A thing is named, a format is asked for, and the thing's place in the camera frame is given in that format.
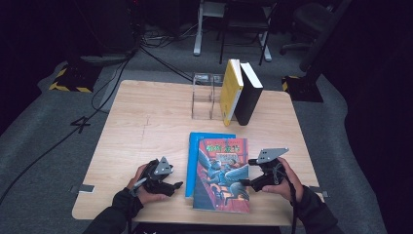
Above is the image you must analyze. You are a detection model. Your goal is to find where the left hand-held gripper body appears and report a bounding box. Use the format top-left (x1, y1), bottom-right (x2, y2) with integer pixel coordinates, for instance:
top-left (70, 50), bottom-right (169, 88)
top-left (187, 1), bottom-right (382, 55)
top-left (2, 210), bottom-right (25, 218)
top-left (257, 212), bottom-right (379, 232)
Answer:
top-left (139, 156), bottom-right (176, 197)

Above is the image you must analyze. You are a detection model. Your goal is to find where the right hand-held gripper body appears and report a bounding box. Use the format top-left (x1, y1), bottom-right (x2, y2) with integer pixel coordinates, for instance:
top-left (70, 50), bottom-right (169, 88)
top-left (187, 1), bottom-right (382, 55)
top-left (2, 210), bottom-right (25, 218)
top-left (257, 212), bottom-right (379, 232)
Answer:
top-left (251, 147), bottom-right (290, 193)

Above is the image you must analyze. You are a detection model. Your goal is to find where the red and blue illustrated book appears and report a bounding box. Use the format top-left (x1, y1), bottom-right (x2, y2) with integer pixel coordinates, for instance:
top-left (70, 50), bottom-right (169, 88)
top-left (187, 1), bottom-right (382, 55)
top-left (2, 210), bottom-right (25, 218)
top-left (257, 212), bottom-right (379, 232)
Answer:
top-left (192, 137), bottom-right (251, 214)

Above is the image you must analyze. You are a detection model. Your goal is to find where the thin blue book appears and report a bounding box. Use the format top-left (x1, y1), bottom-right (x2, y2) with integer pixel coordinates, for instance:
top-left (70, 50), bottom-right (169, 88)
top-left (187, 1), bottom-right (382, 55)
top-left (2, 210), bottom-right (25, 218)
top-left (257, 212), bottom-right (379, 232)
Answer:
top-left (184, 131), bottom-right (237, 199)

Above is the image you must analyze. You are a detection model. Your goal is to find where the thick black book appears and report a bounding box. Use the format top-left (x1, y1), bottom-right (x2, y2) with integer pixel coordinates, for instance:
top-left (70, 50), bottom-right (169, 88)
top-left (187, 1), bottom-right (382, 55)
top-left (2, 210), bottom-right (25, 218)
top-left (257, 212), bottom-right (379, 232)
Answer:
top-left (234, 61), bottom-right (264, 127)

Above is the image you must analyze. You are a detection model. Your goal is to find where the yellow book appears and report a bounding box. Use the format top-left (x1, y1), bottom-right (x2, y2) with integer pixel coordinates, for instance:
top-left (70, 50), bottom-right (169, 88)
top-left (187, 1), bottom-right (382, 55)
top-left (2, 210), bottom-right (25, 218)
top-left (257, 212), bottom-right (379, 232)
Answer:
top-left (219, 58), bottom-right (244, 127)

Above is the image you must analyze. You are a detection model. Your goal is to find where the clear acrylic book rack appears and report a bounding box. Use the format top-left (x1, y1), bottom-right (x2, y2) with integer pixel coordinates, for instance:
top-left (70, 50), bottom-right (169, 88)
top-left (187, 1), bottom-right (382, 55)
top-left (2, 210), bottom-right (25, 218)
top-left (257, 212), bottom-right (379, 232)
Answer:
top-left (191, 72), bottom-right (226, 121)

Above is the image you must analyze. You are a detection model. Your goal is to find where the person's left hand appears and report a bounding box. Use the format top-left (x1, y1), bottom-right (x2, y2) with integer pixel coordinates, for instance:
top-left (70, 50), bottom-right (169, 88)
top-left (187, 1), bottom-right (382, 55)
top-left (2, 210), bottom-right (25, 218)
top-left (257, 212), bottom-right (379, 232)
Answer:
top-left (126, 163), bottom-right (171, 206)

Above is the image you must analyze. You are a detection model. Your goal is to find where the person's right hand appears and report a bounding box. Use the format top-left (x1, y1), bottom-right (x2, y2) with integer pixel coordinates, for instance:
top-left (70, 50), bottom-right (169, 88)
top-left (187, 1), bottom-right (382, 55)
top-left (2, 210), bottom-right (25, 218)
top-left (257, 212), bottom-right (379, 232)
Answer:
top-left (261, 156), bottom-right (305, 203)

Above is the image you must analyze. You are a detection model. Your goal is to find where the person's dark clothing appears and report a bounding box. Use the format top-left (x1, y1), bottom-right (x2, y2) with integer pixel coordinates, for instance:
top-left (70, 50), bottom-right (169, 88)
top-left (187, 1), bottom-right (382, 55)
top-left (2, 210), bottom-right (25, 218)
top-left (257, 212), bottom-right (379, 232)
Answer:
top-left (134, 222), bottom-right (293, 234)

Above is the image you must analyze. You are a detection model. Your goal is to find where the black stand with striped base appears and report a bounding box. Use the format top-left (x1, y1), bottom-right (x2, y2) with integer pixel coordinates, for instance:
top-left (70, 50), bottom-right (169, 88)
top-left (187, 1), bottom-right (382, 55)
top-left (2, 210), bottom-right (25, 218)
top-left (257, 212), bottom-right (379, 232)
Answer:
top-left (282, 0), bottom-right (354, 103)

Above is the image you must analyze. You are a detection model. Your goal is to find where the yellow-black striped stand base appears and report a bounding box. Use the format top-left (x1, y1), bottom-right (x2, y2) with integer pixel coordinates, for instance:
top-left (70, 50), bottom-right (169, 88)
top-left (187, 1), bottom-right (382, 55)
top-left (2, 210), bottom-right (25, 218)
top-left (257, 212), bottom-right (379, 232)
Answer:
top-left (48, 62), bottom-right (102, 94)

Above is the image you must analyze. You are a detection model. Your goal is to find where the black metal chair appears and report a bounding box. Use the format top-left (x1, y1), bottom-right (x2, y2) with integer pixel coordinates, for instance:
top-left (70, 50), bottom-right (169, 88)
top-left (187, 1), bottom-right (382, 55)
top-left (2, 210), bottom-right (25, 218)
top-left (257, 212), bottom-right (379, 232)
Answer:
top-left (218, 0), bottom-right (273, 66)

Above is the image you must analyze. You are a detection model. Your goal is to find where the black office chair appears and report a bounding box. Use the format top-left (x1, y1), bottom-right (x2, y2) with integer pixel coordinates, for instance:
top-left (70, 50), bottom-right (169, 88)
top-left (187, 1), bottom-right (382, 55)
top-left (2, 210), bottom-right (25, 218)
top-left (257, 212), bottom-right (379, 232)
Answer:
top-left (280, 1), bottom-right (339, 57)

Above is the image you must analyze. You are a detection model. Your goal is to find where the dark equipment cabinet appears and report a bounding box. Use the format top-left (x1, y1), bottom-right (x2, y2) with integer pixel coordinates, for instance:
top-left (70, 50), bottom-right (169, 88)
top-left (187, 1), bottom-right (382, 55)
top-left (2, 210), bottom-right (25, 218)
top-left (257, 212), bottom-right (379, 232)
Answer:
top-left (72, 0), bottom-right (144, 64)

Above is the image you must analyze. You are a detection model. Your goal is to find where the grey table bracket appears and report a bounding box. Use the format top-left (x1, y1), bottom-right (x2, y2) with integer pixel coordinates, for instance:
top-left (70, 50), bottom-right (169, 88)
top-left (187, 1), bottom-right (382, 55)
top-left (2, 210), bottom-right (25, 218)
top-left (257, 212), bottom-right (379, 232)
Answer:
top-left (309, 185), bottom-right (329, 198)
top-left (69, 183), bottom-right (95, 195)

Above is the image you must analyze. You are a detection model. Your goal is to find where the long black floor cable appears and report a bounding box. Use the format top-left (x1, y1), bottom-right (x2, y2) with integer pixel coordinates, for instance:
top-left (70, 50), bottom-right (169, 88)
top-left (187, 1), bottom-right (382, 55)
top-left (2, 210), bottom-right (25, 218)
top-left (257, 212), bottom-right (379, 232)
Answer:
top-left (0, 48), bottom-right (140, 204)

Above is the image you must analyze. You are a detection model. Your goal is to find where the thin black floor cable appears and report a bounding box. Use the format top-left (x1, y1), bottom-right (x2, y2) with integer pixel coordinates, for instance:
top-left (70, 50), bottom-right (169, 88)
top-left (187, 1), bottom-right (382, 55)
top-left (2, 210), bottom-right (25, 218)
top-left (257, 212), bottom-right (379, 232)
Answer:
top-left (139, 47), bottom-right (196, 83)

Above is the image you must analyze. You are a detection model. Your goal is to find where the white desk frame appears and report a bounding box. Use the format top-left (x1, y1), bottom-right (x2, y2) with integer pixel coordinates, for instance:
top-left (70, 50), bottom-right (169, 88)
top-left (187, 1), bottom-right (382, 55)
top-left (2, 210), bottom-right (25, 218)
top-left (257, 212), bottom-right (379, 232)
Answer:
top-left (193, 0), bottom-right (273, 62)

